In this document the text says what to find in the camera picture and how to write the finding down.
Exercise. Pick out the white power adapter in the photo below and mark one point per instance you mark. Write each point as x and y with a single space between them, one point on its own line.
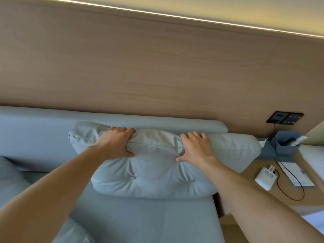
265 178

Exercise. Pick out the person's left forearm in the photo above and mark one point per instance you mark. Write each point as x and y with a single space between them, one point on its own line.
48 197

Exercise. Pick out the person's right hand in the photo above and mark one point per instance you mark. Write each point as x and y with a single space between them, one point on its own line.
196 149

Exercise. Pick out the ceiling light strip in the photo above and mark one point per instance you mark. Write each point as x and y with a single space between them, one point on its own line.
177 16

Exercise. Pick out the light grey sofa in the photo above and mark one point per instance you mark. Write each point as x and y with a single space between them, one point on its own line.
126 215

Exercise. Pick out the blue-grey tissue box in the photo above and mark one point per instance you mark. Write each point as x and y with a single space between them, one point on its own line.
279 146

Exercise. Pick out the white paper booklet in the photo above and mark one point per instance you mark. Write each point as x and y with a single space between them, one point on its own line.
296 174

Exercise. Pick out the wooden side table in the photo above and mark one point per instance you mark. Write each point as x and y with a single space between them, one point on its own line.
298 194

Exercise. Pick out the person's right forearm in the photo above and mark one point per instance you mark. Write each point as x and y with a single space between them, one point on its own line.
255 204

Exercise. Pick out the white remote control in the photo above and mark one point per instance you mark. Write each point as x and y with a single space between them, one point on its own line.
298 140

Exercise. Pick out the person's left hand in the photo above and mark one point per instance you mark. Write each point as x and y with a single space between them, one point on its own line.
114 144

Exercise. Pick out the light grey buttoned cushion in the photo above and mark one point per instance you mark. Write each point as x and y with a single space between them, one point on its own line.
157 167

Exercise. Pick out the light grey loose cushion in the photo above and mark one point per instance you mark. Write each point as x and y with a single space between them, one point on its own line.
15 189

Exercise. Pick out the person's left thumb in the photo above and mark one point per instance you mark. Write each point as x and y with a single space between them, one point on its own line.
129 152

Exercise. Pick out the black wall socket panel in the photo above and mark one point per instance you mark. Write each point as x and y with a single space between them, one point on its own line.
285 118

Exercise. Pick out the person's right thumb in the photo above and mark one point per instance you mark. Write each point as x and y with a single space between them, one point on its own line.
182 157

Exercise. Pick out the white bed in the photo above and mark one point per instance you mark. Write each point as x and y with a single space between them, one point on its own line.
312 159

